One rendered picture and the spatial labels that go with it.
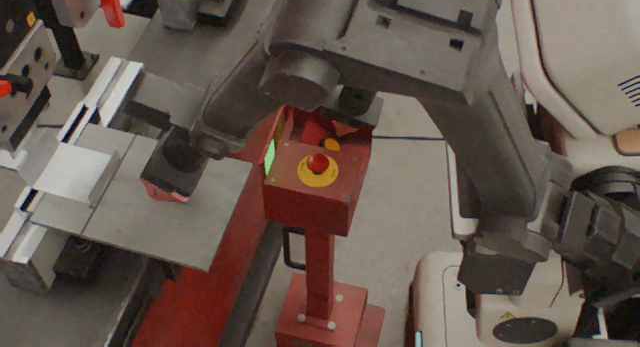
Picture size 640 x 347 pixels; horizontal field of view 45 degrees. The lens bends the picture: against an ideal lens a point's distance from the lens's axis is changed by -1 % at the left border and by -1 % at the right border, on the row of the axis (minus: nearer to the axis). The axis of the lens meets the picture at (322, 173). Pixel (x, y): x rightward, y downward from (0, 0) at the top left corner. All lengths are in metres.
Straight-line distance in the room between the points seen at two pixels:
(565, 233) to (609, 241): 0.06
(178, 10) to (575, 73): 0.84
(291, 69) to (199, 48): 0.99
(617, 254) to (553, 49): 0.22
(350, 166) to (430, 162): 1.01
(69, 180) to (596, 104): 0.71
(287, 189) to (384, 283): 0.84
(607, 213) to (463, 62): 0.40
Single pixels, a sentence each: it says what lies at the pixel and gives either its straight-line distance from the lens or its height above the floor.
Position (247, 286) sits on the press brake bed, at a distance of 2.10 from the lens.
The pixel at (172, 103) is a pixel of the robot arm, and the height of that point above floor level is 1.24.
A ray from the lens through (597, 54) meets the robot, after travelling 0.82.
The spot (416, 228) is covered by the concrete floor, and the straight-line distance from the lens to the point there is 2.25.
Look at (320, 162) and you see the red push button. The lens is 1.36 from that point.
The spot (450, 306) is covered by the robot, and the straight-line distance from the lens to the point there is 1.83.
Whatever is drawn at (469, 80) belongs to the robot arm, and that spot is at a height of 1.56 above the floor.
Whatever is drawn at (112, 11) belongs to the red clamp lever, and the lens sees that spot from 1.09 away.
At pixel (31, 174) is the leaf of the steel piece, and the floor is 1.01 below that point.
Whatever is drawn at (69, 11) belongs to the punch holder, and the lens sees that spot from 1.06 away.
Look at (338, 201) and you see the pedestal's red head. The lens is 1.35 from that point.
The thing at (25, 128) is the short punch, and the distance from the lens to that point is 1.09.
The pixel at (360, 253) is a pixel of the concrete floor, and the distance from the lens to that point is 2.19.
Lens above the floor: 1.90
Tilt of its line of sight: 55 degrees down
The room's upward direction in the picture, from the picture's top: straight up
